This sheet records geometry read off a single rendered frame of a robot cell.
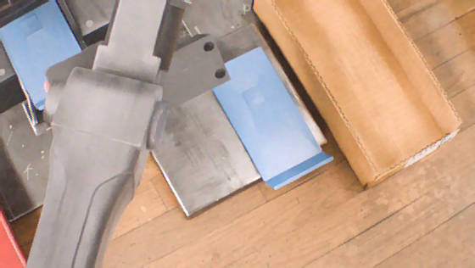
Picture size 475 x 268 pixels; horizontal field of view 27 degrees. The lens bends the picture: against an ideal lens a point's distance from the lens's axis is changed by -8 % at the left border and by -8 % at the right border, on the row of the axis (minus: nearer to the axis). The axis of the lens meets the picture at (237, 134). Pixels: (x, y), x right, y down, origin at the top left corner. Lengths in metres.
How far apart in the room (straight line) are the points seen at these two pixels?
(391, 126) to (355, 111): 0.04
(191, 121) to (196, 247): 0.13
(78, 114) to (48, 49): 0.38
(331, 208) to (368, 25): 0.22
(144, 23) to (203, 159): 0.35
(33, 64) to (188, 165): 0.20
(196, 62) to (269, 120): 0.26
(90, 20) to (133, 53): 0.32
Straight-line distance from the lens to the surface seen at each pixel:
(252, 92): 1.13
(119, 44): 0.78
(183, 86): 0.87
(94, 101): 0.72
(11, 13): 0.96
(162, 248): 1.10
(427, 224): 1.14
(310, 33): 1.18
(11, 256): 1.11
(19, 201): 1.13
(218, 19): 1.18
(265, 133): 1.11
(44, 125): 1.06
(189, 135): 1.11
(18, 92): 1.13
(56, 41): 1.08
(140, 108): 0.71
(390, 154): 1.14
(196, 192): 1.10
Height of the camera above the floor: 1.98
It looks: 72 degrees down
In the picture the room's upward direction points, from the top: 9 degrees clockwise
